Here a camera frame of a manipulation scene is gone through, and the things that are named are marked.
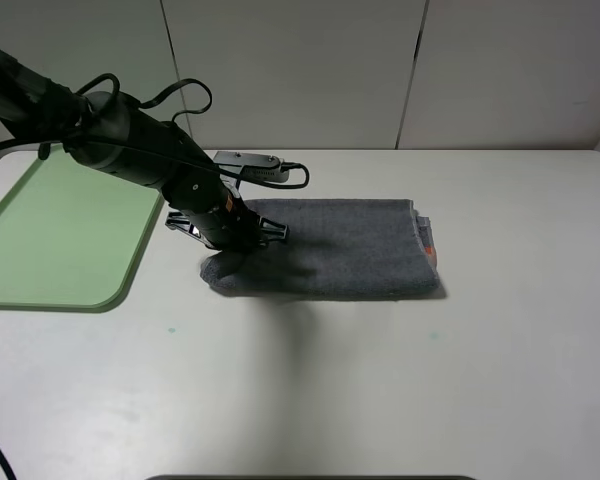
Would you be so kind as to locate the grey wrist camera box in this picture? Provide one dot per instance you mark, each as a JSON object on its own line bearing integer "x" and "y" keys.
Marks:
{"x": 262, "y": 167}

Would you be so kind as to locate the grey towel with orange pattern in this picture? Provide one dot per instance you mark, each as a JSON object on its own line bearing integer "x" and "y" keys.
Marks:
{"x": 337, "y": 249}

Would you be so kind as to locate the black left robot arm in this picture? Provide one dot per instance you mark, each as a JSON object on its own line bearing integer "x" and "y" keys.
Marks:
{"x": 109, "y": 131}

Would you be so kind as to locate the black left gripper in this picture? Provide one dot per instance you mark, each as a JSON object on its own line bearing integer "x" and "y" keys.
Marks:
{"x": 218, "y": 217}

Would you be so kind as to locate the light green plastic tray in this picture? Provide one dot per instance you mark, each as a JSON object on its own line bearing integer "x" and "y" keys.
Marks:
{"x": 71, "y": 238}

